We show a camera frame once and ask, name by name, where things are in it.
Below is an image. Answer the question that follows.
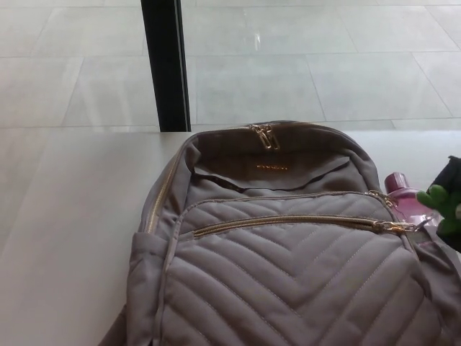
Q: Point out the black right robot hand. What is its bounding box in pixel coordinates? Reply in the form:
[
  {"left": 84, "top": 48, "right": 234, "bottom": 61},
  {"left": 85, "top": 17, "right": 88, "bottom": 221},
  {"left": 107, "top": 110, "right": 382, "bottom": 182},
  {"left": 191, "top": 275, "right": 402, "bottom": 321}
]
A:
[{"left": 430, "top": 155, "right": 461, "bottom": 254}]

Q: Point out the green plush bunny keychain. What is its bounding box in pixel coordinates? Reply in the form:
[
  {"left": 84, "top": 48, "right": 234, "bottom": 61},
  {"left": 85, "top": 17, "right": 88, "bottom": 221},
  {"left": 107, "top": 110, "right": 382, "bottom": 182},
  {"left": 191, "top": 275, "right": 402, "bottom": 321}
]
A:
[{"left": 416, "top": 184, "right": 461, "bottom": 239}]

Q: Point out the grey quilted backpack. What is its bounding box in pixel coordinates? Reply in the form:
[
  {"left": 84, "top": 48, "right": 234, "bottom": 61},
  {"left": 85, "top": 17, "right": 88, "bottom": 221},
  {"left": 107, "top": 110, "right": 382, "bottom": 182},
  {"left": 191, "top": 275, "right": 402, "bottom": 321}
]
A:
[{"left": 99, "top": 121, "right": 461, "bottom": 346}]

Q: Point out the pink transparent bottle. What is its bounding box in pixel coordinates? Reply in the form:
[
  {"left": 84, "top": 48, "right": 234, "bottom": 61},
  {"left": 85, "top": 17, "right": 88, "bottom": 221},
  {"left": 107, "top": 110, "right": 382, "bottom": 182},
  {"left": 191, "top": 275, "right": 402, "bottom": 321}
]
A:
[{"left": 384, "top": 172, "right": 443, "bottom": 227}]

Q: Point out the black vertical pillar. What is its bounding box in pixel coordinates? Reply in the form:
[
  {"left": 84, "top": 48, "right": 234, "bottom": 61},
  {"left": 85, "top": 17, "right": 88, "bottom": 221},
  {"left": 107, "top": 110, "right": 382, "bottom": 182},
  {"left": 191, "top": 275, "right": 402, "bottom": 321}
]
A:
[{"left": 140, "top": 0, "right": 192, "bottom": 133}]

